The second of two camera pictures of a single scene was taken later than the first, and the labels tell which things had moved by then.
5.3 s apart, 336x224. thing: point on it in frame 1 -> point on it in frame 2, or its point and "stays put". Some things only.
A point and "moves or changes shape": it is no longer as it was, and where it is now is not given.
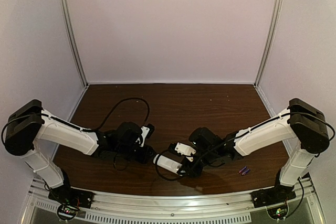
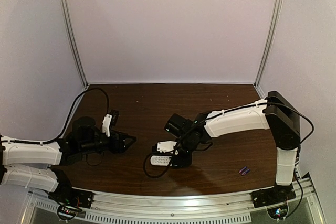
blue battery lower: (245, 172) stays put
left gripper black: (147, 151) -> (119, 149)
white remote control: (167, 163) moves or changes shape
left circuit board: (66, 212) stays put
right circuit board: (279, 212) stays put
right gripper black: (191, 171) -> (183, 162)
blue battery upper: (243, 169) stays put
